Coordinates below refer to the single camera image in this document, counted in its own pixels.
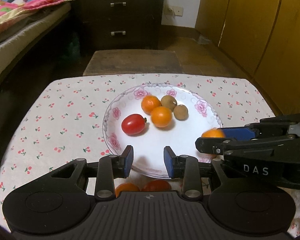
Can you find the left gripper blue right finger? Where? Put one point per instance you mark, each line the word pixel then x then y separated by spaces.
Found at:
pixel 174 164

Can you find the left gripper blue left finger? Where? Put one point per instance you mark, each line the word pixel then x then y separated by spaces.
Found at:
pixel 125 162

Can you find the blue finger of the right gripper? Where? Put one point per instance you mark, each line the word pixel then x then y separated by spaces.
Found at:
pixel 240 133
pixel 213 146

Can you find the small orange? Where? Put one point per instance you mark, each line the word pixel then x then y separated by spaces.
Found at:
pixel 213 133
pixel 126 187
pixel 149 103
pixel 161 116

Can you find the red cherry tomato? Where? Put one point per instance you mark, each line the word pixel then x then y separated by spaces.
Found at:
pixel 133 124
pixel 157 185

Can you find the brown longan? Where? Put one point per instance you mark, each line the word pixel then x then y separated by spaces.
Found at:
pixel 169 102
pixel 181 112

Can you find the white floral porcelain plate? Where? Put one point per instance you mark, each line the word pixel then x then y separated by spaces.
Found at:
pixel 149 144

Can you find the cherry print tablecloth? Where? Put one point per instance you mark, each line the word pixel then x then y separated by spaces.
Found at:
pixel 58 176

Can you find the dark wooden stool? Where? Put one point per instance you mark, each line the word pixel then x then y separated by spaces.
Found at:
pixel 133 61

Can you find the yellow wooden wardrobe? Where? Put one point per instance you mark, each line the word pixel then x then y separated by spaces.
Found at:
pixel 263 38

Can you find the dark wooden nightstand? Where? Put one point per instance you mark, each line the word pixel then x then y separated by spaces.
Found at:
pixel 118 24

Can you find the colourful floral quilt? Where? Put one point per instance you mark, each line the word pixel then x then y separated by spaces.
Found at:
pixel 11 13

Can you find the white wall socket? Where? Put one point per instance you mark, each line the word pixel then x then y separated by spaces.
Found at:
pixel 174 11

